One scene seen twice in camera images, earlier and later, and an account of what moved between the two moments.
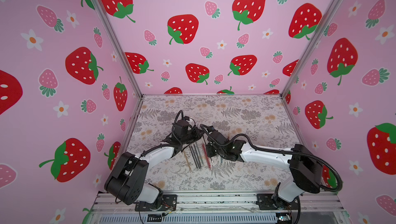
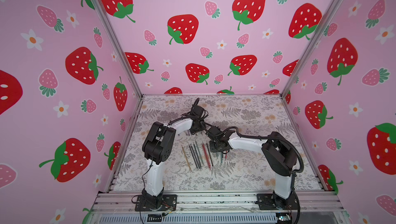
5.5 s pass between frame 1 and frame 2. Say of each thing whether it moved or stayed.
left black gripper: moved
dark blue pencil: stayed
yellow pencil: stayed
